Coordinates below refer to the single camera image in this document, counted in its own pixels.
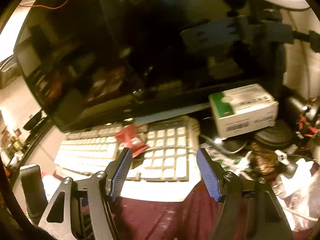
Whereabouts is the black frying pan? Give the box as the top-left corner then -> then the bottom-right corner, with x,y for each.
23,110 -> 42,131

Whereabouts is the black computer monitor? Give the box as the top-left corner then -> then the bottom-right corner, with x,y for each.
14,0 -> 285,132

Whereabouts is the brown patterned snack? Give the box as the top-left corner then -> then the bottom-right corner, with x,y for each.
249,141 -> 278,176

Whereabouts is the white green medicine box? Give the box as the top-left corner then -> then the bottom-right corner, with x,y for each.
209,83 -> 278,139

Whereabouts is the small red packet on keyboard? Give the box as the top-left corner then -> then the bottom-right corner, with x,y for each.
115,124 -> 148,158

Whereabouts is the black red camera mount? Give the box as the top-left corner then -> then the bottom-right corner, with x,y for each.
286,94 -> 319,145

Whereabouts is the white mechanical keyboard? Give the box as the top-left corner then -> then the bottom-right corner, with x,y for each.
53,114 -> 201,203

